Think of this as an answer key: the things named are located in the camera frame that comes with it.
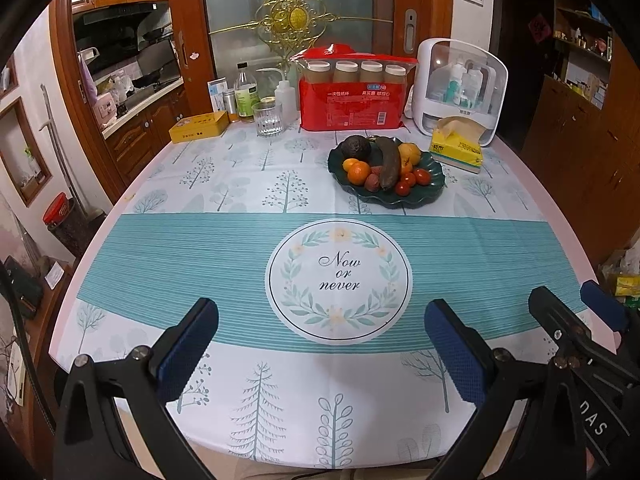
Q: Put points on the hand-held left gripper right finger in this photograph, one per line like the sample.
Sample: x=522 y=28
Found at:
x=455 y=350

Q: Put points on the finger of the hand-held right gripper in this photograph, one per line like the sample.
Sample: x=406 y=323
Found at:
x=602 y=305
x=555 y=315

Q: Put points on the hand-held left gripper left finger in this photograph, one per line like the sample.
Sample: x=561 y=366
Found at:
x=187 y=350

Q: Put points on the dark green scalloped plate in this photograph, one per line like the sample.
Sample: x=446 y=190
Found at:
x=425 y=195

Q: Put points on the lychee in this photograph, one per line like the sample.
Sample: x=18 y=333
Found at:
x=372 y=182

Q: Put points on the dark green cucumber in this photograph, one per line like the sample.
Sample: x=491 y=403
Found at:
x=387 y=165

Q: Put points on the mandarin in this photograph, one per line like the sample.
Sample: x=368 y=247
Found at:
x=359 y=174

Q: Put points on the yellowish orange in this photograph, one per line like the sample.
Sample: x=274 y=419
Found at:
x=411 y=152

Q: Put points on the dark brown avocado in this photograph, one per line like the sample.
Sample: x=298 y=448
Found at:
x=354 y=147

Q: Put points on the yellow green packet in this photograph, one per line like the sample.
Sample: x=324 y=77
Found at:
x=627 y=287

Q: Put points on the wooden shelf cabinet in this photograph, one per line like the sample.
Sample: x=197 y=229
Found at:
x=575 y=125

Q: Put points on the bin with red lid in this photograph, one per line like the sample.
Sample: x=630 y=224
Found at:
x=60 y=210

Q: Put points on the yellow tissue pack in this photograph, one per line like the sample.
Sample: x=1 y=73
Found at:
x=455 y=152

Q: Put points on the small kumquat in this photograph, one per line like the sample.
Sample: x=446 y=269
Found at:
x=348 y=163

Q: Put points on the wooden lower kitchen cabinets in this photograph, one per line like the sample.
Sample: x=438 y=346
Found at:
x=140 y=135

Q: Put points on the yellow tin box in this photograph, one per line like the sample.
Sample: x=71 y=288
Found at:
x=197 y=127

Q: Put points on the clear glass tumbler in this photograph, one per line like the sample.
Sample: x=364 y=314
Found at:
x=267 y=122

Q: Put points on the plain white bottle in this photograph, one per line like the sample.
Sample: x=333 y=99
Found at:
x=472 y=87

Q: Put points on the small metal can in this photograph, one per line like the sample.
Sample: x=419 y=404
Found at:
x=230 y=105

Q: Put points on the white bottle with teal label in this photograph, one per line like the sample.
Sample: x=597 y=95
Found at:
x=455 y=85

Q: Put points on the clear bottle with green label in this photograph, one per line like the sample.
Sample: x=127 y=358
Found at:
x=246 y=100

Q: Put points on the pink kitchen appliance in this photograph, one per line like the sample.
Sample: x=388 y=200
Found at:
x=106 y=105

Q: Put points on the white and blue carton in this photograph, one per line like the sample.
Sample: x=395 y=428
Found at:
x=216 y=92

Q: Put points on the small jar with gold lid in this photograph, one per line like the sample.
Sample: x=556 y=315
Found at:
x=268 y=100

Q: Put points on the red pack of paper cups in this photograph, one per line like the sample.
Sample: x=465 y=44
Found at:
x=345 y=110

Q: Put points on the white squeeze bottle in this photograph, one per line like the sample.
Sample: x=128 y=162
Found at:
x=286 y=100

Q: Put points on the white organiser with clear door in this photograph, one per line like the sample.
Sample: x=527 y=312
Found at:
x=425 y=70

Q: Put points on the black range hood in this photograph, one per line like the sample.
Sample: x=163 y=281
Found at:
x=120 y=12

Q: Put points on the wooden door with frosted glass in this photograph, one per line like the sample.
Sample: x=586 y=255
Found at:
x=235 y=0

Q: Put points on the wooden wall niche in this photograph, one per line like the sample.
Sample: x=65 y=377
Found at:
x=25 y=155

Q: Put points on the red paper wall decoration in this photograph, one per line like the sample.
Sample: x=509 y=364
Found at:
x=539 y=27

